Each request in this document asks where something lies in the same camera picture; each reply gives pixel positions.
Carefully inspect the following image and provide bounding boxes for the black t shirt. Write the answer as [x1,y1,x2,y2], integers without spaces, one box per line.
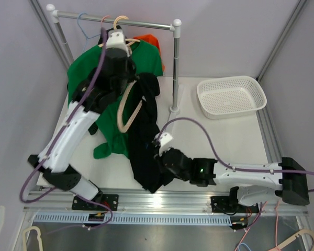
[127,73,174,193]

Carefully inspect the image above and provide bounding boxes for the beige plastic hanger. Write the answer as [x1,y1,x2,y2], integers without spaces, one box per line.
[98,15,141,48]
[117,81,143,133]

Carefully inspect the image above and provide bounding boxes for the green t shirt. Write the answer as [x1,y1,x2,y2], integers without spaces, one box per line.
[68,40,163,159]

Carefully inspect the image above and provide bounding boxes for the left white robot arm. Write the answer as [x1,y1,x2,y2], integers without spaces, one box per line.
[28,48,136,210]

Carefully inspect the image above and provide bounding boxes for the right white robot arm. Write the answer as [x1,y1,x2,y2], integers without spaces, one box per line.
[154,147,310,212]

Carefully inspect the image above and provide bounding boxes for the orange t shirt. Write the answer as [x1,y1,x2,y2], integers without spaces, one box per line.
[134,34,162,56]

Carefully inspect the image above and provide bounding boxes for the blue hanger on floor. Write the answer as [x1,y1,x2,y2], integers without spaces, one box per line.
[235,243,251,251]

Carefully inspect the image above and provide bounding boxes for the beige hanger on floor left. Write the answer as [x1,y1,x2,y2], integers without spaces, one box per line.
[21,226,44,251]

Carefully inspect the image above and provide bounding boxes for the beige hanger on floor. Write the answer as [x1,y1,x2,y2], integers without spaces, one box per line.
[21,226,44,251]
[269,229,314,251]

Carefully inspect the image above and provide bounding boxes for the beige hanger on floor right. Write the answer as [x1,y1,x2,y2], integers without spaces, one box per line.
[269,229,314,251]

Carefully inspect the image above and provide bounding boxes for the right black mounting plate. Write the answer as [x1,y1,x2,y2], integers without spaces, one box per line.
[210,196,260,216]

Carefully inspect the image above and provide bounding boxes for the black mounting plate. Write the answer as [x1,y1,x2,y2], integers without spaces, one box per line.
[71,194,119,211]
[210,196,260,216]

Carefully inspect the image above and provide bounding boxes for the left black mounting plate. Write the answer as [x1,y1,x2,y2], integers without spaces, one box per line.
[71,194,119,211]

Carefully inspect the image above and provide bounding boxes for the silver clothes rack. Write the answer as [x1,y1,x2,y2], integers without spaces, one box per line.
[46,4,183,114]

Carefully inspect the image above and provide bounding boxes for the white plastic basket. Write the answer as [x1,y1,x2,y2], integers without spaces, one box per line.
[197,76,267,120]

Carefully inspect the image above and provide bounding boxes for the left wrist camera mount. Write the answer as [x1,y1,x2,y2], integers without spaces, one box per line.
[105,29,130,56]

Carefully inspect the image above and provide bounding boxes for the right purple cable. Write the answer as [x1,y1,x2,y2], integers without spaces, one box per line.
[158,117,314,193]

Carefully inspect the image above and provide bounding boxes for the purple cable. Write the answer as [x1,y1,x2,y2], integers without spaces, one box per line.
[158,117,314,193]
[18,27,114,231]

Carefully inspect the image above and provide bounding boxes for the blue wire hanger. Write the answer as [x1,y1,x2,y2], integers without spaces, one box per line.
[77,12,103,41]

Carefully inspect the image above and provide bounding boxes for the white slotted cable duct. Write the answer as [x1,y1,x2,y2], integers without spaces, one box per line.
[33,212,232,226]

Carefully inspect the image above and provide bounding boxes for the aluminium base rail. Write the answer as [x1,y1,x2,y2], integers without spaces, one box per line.
[23,186,308,214]

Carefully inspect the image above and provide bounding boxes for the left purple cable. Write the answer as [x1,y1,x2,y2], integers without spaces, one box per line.
[18,27,114,231]

